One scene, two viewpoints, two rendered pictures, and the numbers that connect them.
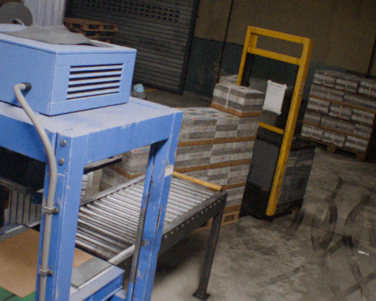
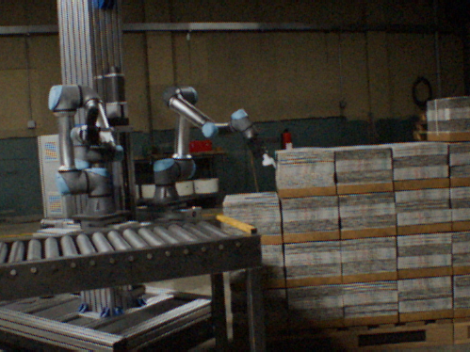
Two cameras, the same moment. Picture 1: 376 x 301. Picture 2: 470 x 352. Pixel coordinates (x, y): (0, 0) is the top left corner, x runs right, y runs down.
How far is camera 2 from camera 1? 2.67 m
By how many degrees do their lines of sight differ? 48
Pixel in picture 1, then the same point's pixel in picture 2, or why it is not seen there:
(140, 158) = (237, 213)
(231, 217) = not seen: outside the picture
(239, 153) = (469, 209)
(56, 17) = (85, 38)
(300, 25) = not seen: outside the picture
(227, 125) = (420, 156)
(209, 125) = (374, 158)
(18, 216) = (90, 294)
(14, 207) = not seen: hidden behind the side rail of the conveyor
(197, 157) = (362, 214)
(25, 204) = not seen: hidden behind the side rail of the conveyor
